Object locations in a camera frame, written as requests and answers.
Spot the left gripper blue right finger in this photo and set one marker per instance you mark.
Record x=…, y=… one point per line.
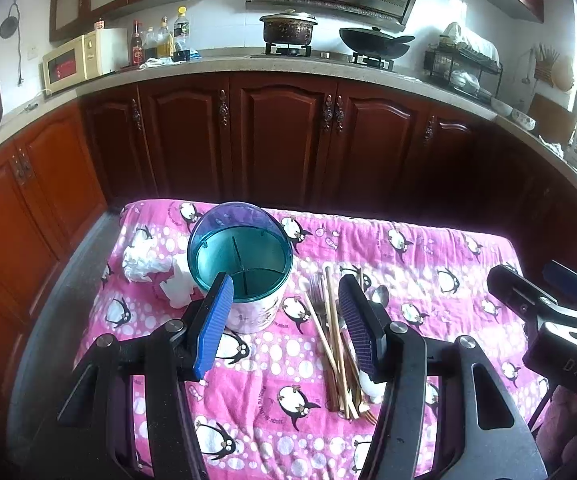
x=367, y=334

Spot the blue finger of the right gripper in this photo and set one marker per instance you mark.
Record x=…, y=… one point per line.
x=562, y=278
x=517, y=293

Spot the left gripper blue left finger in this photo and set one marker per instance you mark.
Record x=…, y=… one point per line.
x=209, y=323

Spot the metal spoon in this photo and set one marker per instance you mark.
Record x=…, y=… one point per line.
x=380, y=295

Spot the fork with wooden handle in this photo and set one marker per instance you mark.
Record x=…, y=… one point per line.
x=317, y=300

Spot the floral utensil holder teal rim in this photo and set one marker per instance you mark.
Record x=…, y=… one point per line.
x=247, y=243

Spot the wooden chopstick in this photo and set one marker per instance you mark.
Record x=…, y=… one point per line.
x=354, y=413
x=333, y=328

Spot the lower wooden kitchen cabinets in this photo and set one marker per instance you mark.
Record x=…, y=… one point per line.
x=272, y=139

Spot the crumpled white tissue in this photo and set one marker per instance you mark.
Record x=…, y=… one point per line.
x=170, y=278

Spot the dish rack with dishes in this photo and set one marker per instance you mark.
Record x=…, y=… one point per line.
x=464, y=62

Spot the yellow cap oil bottle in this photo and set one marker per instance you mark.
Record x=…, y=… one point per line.
x=181, y=36

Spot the dark sauce bottle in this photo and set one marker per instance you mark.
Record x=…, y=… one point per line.
x=137, y=52

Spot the black wok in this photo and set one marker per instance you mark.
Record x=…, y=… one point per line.
x=374, y=43

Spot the cream microwave oven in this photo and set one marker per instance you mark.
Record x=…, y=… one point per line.
x=95, y=54

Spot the dark cooking pot with lid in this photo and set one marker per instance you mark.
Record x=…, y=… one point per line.
x=288, y=27

